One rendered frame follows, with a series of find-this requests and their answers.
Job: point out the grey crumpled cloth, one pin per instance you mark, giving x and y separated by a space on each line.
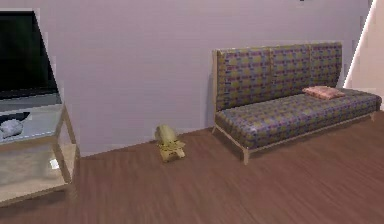
11 128

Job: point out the black television set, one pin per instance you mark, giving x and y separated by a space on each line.
20 56

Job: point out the purple patterned sofa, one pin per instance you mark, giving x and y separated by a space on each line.
283 113

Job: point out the small white cellphone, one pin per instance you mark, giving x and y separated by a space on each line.
54 163

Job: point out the pale wooden tv stand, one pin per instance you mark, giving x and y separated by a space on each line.
40 156

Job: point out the yellow-green toy figure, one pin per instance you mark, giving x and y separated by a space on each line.
169 142

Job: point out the pink cushion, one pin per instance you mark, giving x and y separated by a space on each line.
323 92

